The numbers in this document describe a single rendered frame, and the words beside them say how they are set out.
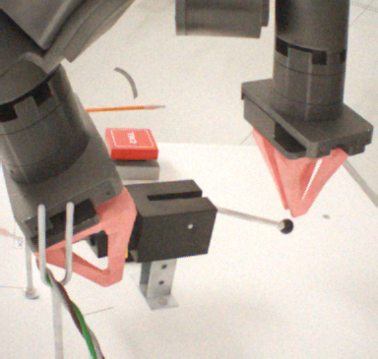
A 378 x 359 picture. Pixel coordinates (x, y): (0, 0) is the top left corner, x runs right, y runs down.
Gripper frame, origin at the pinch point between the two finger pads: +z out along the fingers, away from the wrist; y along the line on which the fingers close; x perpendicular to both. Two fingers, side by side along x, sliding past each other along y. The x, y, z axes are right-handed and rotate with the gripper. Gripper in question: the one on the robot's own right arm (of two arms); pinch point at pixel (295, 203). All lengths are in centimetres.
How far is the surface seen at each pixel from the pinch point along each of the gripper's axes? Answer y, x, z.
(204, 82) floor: -216, 97, 96
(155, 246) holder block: 2.1, -13.2, -1.7
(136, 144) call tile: -18.1, -7.2, 2.4
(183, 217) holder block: 2.1, -11.0, -3.6
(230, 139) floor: -161, 83, 98
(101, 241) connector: 1.9, -16.9, -3.1
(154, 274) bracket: 1.1, -12.9, 2.1
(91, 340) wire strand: 13.7, -21.1, -6.9
